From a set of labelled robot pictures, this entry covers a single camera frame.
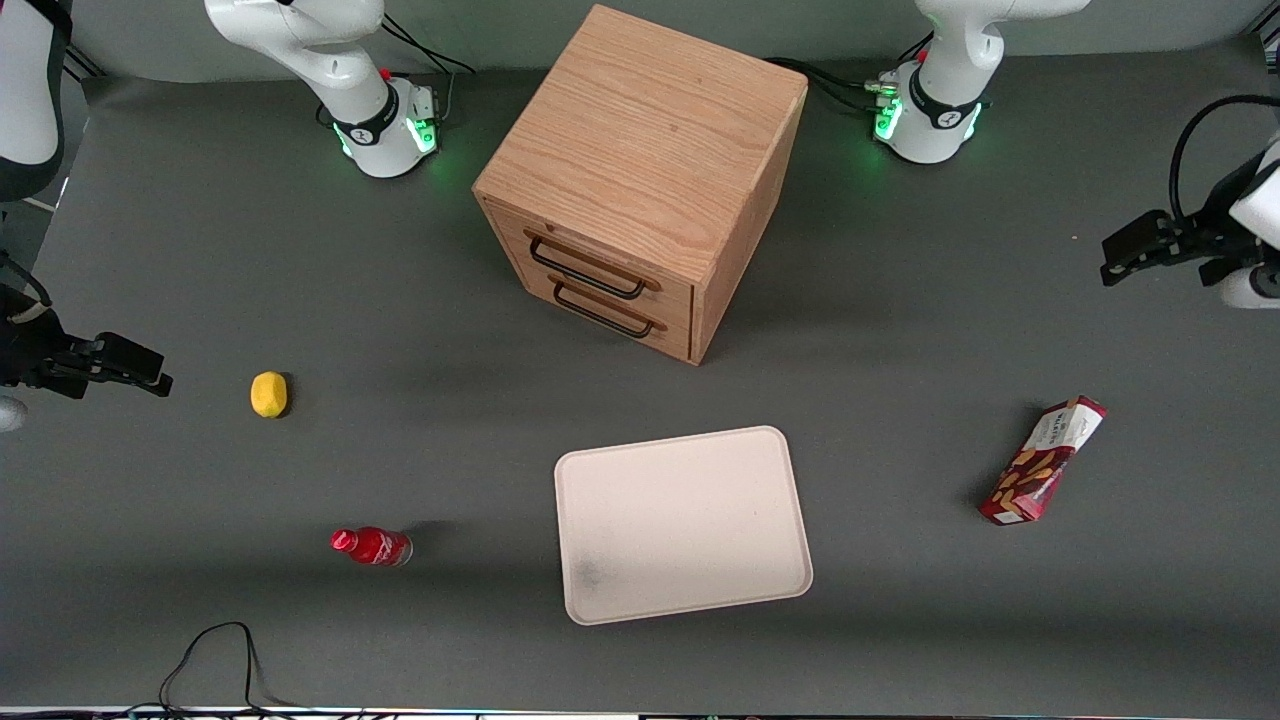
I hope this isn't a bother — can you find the red tartan cookie box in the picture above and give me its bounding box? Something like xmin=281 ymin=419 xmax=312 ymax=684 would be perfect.
xmin=978 ymin=395 xmax=1108 ymax=527

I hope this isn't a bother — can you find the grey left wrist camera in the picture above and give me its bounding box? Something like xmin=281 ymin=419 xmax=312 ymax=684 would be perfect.
xmin=1218 ymin=264 xmax=1280 ymax=311

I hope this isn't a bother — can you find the beige rectangular tray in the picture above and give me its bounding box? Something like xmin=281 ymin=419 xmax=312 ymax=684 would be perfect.
xmin=553 ymin=425 xmax=815 ymax=627

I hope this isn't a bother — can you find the thin black table edge cable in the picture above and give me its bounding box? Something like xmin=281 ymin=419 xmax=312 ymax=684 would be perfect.
xmin=125 ymin=621 xmax=301 ymax=717

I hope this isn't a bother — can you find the black right arm base cable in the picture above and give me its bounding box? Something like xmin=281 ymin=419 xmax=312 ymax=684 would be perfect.
xmin=378 ymin=12 xmax=478 ymax=126

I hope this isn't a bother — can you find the long black wire drawer handle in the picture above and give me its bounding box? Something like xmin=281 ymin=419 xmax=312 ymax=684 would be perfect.
xmin=526 ymin=233 xmax=651 ymax=301

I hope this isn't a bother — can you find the yellow lemon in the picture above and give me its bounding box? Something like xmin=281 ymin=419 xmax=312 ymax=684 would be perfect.
xmin=250 ymin=371 xmax=290 ymax=419

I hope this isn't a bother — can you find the black looped wrist camera cable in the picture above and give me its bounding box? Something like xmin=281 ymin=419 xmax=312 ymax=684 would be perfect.
xmin=1168 ymin=94 xmax=1280 ymax=223

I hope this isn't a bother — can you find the wooden drawer with short handle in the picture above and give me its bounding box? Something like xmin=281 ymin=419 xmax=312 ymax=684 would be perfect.
xmin=498 ymin=255 xmax=694 ymax=363

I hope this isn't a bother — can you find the wooden two-drawer cabinet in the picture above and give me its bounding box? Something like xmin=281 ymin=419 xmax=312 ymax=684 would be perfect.
xmin=472 ymin=4 xmax=809 ymax=367

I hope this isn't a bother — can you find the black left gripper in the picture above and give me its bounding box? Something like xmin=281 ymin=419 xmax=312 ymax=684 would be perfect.
xmin=1100 ymin=205 xmax=1247 ymax=289

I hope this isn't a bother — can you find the small red drink bottle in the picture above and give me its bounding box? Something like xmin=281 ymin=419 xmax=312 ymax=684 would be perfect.
xmin=330 ymin=526 xmax=415 ymax=569

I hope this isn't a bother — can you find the wooden drawer with long handle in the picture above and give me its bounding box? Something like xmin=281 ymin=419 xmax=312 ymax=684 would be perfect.
xmin=484 ymin=198 xmax=696 ymax=323

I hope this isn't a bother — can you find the black left arm base cable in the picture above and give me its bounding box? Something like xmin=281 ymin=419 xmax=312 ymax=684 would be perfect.
xmin=763 ymin=35 xmax=936 ymax=113

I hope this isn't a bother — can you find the black arm base cable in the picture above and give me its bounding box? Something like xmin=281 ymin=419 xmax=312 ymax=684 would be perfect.
xmin=763 ymin=35 xmax=936 ymax=113
xmin=378 ymin=12 xmax=478 ymax=126

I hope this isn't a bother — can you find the short black wire drawer handle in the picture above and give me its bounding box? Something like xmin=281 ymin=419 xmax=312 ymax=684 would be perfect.
xmin=549 ymin=278 xmax=659 ymax=340

